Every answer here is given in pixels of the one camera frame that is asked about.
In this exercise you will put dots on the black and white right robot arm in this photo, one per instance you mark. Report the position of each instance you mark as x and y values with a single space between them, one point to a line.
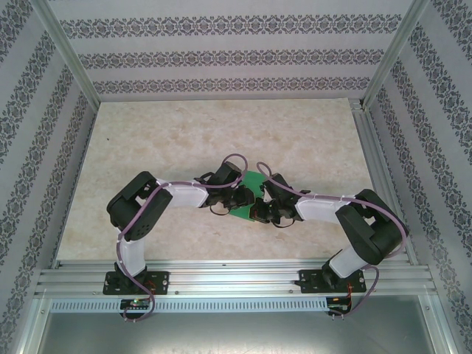
368 228

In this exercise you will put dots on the aluminium side rail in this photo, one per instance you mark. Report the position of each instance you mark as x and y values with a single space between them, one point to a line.
370 140

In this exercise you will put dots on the small circuit board green light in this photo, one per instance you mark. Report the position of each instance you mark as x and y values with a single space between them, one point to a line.
136 303

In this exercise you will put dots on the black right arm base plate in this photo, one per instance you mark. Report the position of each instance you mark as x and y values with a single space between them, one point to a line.
308 276

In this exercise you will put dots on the green paper sheet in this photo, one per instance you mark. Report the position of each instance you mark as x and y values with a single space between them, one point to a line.
254 182

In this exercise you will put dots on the grey sheet metal panel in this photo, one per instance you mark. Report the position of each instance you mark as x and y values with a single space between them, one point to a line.
236 335

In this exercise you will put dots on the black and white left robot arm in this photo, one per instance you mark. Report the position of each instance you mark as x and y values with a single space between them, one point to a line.
140 206

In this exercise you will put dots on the aluminium frame post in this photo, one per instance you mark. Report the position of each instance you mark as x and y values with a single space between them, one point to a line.
394 55
70 55

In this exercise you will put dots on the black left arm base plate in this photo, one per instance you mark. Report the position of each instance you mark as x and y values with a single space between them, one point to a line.
162 278

